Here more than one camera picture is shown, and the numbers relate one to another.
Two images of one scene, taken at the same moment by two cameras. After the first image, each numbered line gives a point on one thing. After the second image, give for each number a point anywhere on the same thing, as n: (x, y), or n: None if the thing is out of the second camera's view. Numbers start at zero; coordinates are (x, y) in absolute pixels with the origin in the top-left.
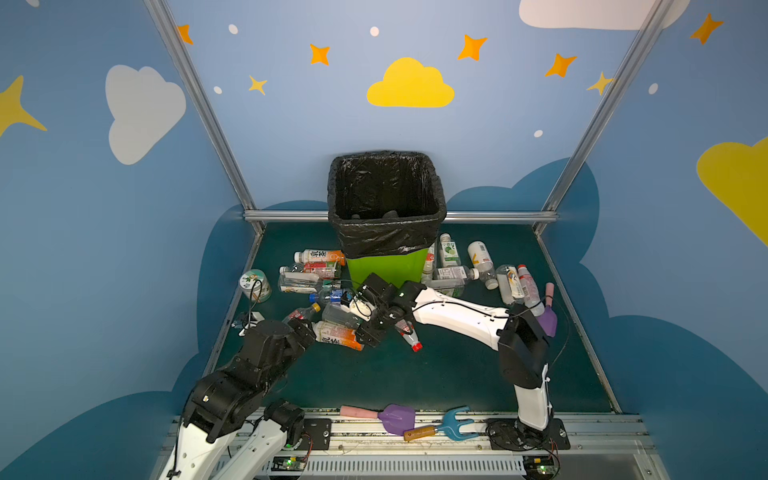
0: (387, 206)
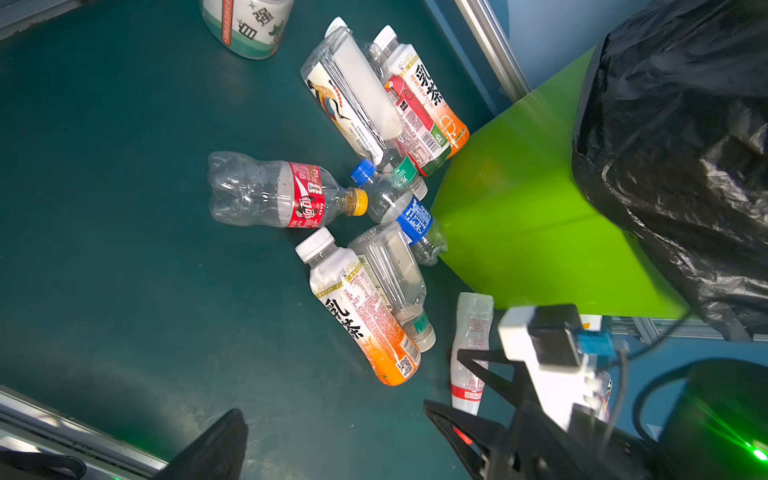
0: (633, 183)
